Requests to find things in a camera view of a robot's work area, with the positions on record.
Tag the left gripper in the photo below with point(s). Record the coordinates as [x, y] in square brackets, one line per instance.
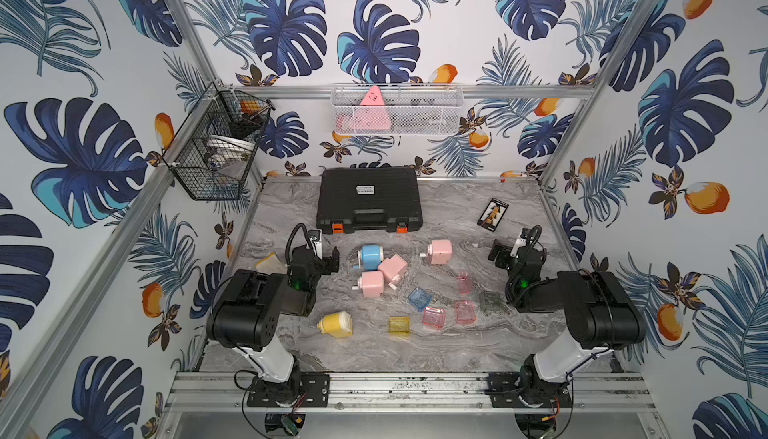
[327, 262]

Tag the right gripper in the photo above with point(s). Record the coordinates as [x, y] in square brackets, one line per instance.
[503, 253]

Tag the yellow pencil sharpener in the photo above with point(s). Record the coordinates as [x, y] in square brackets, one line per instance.
[337, 325]

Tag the pink transparent tray front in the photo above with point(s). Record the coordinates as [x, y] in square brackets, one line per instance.
[434, 317]

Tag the pink transparent tray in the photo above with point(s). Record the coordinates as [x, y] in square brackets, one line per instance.
[434, 317]
[465, 313]
[465, 284]

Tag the yellow transparent tray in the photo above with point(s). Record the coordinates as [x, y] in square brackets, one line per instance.
[399, 326]

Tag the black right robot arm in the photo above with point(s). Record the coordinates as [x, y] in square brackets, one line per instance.
[599, 314]

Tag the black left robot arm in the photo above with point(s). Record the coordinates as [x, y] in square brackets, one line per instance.
[247, 307]

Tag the pink transparent tray back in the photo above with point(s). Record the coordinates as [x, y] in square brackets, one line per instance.
[465, 284]

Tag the pink transparent tray right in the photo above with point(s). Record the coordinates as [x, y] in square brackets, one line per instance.
[465, 313]

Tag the pink pencil sharpener right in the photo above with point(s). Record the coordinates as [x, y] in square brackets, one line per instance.
[438, 252]

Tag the white work glove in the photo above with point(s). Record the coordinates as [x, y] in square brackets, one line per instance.
[271, 265]

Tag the black plastic tool case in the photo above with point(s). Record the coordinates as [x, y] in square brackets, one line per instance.
[358, 199]

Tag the pink triangular object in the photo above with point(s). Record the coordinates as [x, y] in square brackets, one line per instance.
[371, 114]

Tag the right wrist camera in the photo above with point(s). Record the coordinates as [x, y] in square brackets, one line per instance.
[523, 238]

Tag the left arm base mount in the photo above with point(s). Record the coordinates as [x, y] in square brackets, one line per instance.
[311, 389]

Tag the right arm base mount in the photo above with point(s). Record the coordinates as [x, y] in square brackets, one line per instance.
[526, 390]

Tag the black wire basket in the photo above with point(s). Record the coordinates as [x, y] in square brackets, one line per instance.
[212, 156]

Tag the aluminium front rail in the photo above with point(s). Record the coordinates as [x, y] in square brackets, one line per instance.
[423, 392]

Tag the white wire mesh basket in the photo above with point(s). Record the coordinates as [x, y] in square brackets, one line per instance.
[415, 109]

